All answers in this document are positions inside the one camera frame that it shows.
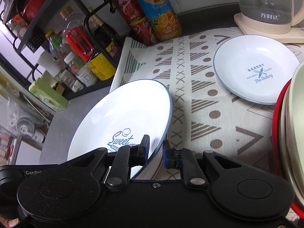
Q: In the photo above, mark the cream kettle base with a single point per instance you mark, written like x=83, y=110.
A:
x=281, y=33

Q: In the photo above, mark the pale green bowl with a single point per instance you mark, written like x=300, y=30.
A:
x=295, y=124
x=286, y=142

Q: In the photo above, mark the glass electric kettle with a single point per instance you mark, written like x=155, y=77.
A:
x=277, y=12

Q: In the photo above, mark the white plate Bakery print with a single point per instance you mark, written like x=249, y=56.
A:
x=254, y=68

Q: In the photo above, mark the red black bowl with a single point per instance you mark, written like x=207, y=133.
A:
x=296, y=207

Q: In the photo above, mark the black metal kitchen rack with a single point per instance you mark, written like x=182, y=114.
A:
x=18, y=59

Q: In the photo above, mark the patterned woven table mat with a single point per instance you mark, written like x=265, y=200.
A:
x=206, y=116

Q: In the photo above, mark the white cap seasoning jar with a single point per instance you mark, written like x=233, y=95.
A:
x=80, y=69

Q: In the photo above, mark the person's left hand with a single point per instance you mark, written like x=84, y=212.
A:
x=8, y=223

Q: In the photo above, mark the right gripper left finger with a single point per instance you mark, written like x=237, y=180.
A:
x=122, y=161

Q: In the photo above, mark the orange juice bottle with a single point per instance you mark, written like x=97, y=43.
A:
x=162, y=17

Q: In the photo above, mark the green carton box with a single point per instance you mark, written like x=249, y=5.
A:
x=49, y=96

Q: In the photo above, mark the white plate Sweet print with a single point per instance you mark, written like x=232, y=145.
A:
x=123, y=117

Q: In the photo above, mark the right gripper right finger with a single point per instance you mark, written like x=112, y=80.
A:
x=185, y=161

